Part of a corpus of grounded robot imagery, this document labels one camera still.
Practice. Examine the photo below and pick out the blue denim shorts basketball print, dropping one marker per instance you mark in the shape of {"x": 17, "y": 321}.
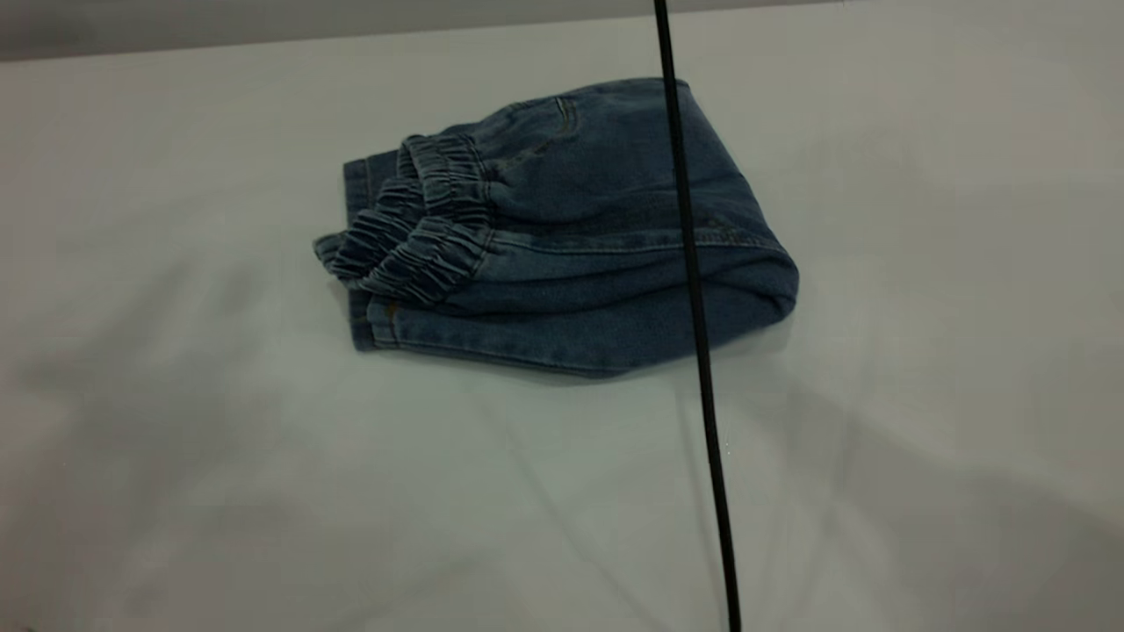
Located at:
{"x": 571, "y": 237}

